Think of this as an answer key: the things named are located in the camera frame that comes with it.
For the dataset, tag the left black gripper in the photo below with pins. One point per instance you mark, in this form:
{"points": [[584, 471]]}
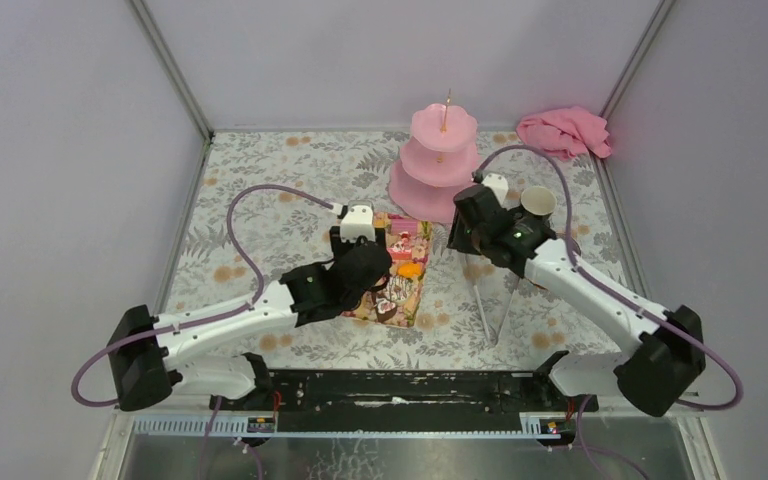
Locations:
{"points": [[355, 248]]}

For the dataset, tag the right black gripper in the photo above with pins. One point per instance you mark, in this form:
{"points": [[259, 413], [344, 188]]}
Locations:
{"points": [[455, 239]]}

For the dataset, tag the black mug white inside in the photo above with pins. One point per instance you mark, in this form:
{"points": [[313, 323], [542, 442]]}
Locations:
{"points": [[540, 202]]}

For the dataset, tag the floral dessert tray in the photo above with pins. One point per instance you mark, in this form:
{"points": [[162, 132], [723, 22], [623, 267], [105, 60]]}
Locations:
{"points": [[407, 312]]}

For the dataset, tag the metal tongs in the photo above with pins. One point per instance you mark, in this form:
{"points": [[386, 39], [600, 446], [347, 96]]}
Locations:
{"points": [[493, 289]]}

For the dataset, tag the chocolate cake piece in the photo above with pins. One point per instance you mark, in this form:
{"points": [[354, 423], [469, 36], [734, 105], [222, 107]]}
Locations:
{"points": [[384, 308]]}

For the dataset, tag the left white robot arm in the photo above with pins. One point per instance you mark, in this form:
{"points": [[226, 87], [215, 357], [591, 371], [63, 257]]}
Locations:
{"points": [[154, 357]]}

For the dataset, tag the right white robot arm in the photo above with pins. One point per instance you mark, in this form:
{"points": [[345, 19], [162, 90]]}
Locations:
{"points": [[661, 353]]}

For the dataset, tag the pink three-tier cake stand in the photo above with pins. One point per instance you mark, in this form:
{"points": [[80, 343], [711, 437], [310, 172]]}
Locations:
{"points": [[436, 162]]}

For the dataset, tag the chocolate drizzle donut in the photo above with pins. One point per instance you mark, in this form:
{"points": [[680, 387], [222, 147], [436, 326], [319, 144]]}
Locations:
{"points": [[399, 289]]}

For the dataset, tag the pink wafer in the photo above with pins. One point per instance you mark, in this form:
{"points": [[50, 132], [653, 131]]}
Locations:
{"points": [[404, 226]]}

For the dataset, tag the strawberry cream cake slice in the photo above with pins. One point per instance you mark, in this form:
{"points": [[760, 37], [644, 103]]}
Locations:
{"points": [[401, 248]]}

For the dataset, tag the orange tart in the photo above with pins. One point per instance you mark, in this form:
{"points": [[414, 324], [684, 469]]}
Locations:
{"points": [[411, 270]]}

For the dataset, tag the floral tablecloth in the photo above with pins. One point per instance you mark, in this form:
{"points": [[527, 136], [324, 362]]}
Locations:
{"points": [[259, 210]]}

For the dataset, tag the pink cloth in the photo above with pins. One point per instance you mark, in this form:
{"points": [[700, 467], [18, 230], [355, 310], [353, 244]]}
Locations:
{"points": [[566, 133]]}

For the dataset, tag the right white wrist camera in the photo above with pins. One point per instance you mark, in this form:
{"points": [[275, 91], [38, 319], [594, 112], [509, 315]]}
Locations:
{"points": [[498, 184]]}

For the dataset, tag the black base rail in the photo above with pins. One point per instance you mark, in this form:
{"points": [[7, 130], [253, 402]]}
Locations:
{"points": [[413, 402]]}

